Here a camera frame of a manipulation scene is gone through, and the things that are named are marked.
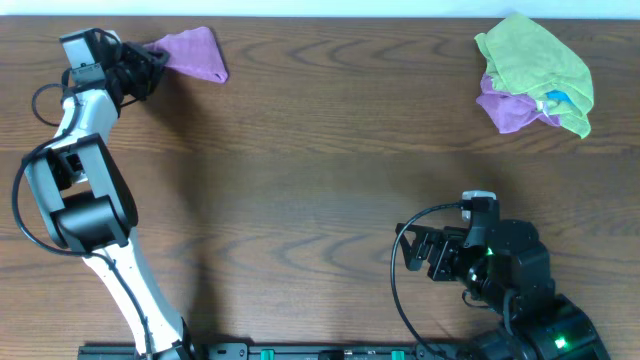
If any green microfibre cloth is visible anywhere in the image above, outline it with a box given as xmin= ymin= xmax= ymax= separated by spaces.
xmin=475 ymin=13 xmax=595 ymax=139

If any purple microfibre cloth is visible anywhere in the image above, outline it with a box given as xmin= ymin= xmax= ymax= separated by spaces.
xmin=144 ymin=27 xmax=229 ymax=84

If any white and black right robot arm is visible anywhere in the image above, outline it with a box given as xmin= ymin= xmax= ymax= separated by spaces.
xmin=395 ymin=220 xmax=609 ymax=359

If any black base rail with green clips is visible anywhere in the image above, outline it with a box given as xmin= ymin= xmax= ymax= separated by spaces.
xmin=77 ymin=341 xmax=476 ymax=360

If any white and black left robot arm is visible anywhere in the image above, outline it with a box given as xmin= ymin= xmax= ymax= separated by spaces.
xmin=12 ymin=39 xmax=200 ymax=359

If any blue cloth in pile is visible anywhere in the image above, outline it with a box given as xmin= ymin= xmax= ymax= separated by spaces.
xmin=546 ymin=90 xmax=573 ymax=104

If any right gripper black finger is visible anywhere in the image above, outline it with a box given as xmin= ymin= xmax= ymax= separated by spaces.
xmin=402 ymin=235 xmax=433 ymax=271
xmin=395 ymin=223 xmax=442 ymax=250

